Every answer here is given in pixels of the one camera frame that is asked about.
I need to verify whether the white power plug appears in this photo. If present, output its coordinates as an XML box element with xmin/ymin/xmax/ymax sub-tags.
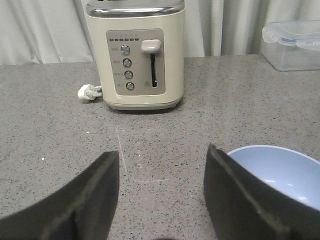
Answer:
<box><xmin>77</xmin><ymin>84</ymin><xmax>103</xmax><ymax>101</ymax></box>

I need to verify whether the light blue bowl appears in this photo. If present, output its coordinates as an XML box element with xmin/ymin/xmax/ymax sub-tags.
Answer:
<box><xmin>227</xmin><ymin>145</ymin><xmax>320</xmax><ymax>210</ymax></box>

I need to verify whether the white curtain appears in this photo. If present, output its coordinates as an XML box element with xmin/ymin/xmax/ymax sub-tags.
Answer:
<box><xmin>0</xmin><ymin>0</ymin><xmax>320</xmax><ymax>65</ymax></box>

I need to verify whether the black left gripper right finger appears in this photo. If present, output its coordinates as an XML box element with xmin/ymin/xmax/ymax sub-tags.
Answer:
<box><xmin>203</xmin><ymin>144</ymin><xmax>320</xmax><ymax>240</ymax></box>

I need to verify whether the cream white toaster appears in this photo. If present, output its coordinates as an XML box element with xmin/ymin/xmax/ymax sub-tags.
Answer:
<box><xmin>85</xmin><ymin>0</ymin><xmax>185</xmax><ymax>111</ymax></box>

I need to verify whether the clear plastic food container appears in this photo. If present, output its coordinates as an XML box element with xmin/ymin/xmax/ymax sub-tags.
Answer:
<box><xmin>260</xmin><ymin>20</ymin><xmax>320</xmax><ymax>71</ymax></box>

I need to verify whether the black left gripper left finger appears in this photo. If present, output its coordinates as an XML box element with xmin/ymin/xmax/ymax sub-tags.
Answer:
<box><xmin>0</xmin><ymin>151</ymin><xmax>120</xmax><ymax>240</ymax></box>

